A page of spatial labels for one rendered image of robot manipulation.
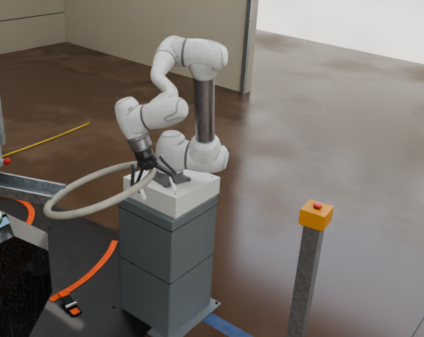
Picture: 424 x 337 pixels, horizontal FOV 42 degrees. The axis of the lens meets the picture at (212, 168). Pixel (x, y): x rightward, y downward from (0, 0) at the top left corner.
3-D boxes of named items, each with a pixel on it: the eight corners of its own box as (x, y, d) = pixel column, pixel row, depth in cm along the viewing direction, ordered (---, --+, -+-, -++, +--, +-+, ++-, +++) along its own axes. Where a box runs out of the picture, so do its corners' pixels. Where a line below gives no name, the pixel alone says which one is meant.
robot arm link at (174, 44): (152, 45, 247) (180, 49, 245) (163, 27, 260) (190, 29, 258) (154, 71, 256) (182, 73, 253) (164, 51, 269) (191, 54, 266)
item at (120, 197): (21, 228, 216) (18, 221, 215) (84, 176, 258) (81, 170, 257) (124, 210, 196) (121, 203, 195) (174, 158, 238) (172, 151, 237)
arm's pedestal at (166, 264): (162, 272, 374) (164, 168, 339) (221, 304, 348) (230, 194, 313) (108, 309, 338) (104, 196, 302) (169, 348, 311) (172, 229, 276)
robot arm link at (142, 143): (128, 135, 223) (134, 148, 225) (124, 142, 214) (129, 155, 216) (149, 128, 221) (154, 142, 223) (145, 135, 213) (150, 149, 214)
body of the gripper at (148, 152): (153, 142, 222) (161, 162, 225) (134, 148, 224) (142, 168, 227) (150, 148, 215) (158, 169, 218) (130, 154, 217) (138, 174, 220)
